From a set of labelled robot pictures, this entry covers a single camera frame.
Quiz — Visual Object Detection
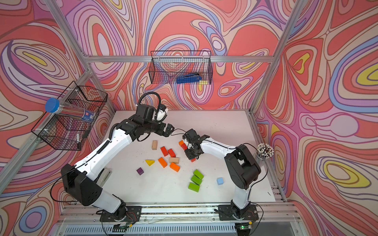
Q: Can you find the red block pair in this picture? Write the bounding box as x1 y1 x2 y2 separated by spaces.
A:
160 146 169 156
167 149 176 158

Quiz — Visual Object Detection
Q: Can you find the purple cube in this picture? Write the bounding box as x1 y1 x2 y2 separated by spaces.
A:
136 168 144 175

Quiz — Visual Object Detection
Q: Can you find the marker in left basket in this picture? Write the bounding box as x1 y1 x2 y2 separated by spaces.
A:
76 133 81 150

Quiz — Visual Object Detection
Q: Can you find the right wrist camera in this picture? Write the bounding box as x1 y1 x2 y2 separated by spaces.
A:
183 129 210 145

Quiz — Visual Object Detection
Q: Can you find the left wire basket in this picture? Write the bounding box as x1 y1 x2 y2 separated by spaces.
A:
31 82 108 150

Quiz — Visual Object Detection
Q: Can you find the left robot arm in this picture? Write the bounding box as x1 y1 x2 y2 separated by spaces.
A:
61 99 174 222

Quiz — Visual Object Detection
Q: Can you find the grey stapler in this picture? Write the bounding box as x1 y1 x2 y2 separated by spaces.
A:
96 168 112 187

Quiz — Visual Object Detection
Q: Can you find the cup of pencils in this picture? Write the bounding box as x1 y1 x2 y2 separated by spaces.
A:
257 143 274 160

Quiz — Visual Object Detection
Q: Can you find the red block left pair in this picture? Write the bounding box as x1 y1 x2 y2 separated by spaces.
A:
160 146 169 156

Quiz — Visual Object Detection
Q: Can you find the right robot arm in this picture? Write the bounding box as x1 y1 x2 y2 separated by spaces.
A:
183 136 261 219

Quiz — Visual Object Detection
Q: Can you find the yellow triangle block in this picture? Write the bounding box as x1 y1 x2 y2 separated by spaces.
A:
145 160 155 166

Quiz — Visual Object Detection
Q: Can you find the blue tool in basket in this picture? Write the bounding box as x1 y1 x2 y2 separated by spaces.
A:
176 73 202 84

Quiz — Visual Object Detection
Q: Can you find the red block small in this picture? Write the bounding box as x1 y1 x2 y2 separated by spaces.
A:
181 143 188 150

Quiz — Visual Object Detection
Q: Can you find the rear wire basket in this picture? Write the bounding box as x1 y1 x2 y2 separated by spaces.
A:
149 50 213 85

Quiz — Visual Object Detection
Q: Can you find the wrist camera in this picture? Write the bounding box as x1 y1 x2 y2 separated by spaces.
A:
183 129 210 145
156 105 168 123

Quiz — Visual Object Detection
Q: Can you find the wire basket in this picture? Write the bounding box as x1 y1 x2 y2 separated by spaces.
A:
31 82 108 150
149 50 213 85

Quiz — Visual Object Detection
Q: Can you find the light blue cube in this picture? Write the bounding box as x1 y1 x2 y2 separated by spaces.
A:
217 178 224 185

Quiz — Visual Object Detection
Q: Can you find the red block right pair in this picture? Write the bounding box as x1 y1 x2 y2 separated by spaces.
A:
167 149 176 158

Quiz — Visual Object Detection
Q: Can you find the clear bottle blue cap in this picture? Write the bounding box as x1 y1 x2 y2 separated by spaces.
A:
45 98 95 123

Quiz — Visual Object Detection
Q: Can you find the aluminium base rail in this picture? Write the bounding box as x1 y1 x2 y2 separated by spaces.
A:
53 202 308 236

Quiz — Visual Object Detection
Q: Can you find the green block row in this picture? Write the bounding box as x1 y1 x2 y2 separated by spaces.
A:
188 183 200 192
191 175 202 185
193 169 204 180

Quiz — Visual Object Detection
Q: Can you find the natural wood block left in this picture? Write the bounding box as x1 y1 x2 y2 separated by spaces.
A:
152 140 158 150

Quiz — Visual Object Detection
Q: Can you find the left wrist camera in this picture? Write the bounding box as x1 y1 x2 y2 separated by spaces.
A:
156 105 168 123

